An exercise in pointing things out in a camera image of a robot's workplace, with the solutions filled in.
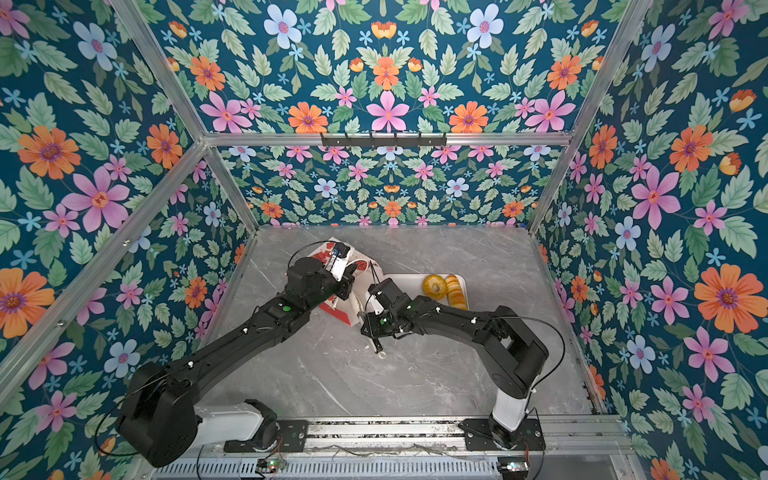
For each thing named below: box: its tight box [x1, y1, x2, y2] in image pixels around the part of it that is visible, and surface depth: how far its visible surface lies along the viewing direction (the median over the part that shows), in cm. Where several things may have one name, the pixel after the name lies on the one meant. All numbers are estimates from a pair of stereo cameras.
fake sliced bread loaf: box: [445, 274, 469, 311], surface depth 101 cm
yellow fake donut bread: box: [422, 274, 448, 300], surface depth 101 cm
